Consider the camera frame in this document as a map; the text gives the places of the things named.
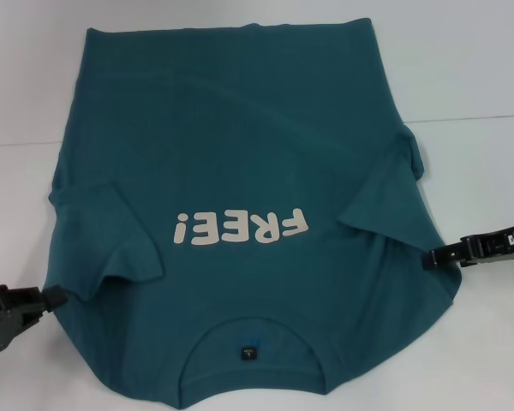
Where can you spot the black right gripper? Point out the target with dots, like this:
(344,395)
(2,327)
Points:
(497,248)

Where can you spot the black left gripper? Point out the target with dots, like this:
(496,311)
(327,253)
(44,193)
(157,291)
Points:
(8,317)

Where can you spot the teal t-shirt with FREE print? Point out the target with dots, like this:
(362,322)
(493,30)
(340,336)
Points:
(248,150)

